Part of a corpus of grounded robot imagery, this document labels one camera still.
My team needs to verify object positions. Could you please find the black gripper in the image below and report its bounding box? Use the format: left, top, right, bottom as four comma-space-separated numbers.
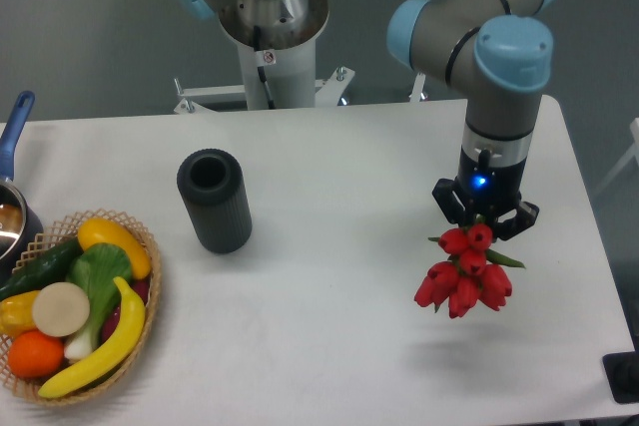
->
432, 151, 540, 240

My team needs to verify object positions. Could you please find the red tulip bouquet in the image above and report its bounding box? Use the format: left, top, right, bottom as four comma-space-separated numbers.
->
413, 215, 524, 319

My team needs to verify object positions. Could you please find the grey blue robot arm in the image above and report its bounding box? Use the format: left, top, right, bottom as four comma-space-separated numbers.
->
178, 0, 553, 240

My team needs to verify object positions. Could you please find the dark grey ribbed vase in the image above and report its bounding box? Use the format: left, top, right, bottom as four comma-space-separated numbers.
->
177, 149, 253, 254

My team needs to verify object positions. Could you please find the black device at edge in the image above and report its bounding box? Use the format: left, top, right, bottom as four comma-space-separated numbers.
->
602, 351, 638, 404

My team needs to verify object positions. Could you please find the dark red vegetable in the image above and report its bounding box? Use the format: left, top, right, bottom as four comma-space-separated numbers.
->
100, 278, 150, 344

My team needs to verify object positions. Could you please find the yellow banana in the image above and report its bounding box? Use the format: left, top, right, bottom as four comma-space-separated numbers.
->
38, 276, 146, 399

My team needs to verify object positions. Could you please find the green bok choy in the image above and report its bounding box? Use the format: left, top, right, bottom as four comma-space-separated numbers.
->
64, 242, 132, 363

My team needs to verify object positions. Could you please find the woven wicker basket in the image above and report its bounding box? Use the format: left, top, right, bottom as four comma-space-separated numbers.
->
1, 209, 162, 407

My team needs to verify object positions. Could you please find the beige round disc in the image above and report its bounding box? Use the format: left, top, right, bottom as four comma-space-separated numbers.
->
31, 282, 90, 337

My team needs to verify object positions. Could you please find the dark green cucumber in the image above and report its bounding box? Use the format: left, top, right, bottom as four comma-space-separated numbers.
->
1, 238, 83, 300

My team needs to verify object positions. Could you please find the orange fruit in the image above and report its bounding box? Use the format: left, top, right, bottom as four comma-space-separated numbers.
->
7, 330, 64, 379

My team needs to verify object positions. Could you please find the yellow bell pepper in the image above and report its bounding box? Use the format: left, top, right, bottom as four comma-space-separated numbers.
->
1, 290, 40, 337

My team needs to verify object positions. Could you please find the white frame at right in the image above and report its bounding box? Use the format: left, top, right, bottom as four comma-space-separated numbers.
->
594, 118, 639, 198

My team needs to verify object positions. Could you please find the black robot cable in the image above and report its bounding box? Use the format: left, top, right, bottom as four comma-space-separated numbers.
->
253, 25, 277, 110

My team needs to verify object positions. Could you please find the blue handled saucepan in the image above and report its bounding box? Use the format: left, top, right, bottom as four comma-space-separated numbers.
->
1, 91, 43, 284

